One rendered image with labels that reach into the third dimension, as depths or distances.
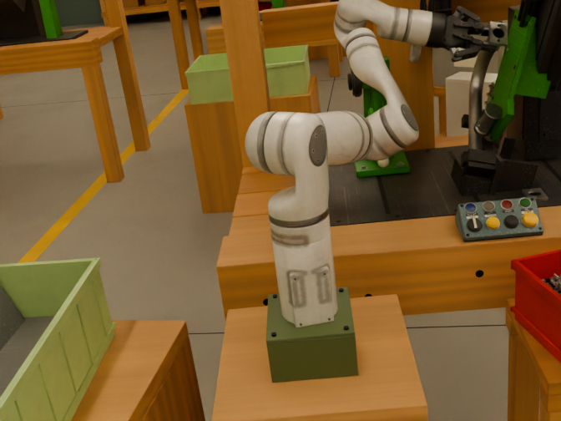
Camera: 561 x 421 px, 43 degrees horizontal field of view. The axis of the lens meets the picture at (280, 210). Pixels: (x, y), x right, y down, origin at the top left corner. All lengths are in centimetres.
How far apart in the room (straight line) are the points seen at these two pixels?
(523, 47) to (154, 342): 94
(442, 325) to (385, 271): 141
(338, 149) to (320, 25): 82
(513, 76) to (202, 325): 180
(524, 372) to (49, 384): 87
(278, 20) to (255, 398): 112
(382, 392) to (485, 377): 145
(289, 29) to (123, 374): 103
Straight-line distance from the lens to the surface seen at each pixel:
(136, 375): 135
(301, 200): 102
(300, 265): 108
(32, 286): 147
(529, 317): 133
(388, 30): 160
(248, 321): 132
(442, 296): 146
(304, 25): 195
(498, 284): 147
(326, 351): 112
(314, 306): 112
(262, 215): 165
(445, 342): 271
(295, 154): 99
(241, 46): 188
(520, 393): 150
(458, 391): 249
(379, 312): 130
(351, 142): 118
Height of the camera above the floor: 155
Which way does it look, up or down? 24 degrees down
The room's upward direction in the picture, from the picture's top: 7 degrees counter-clockwise
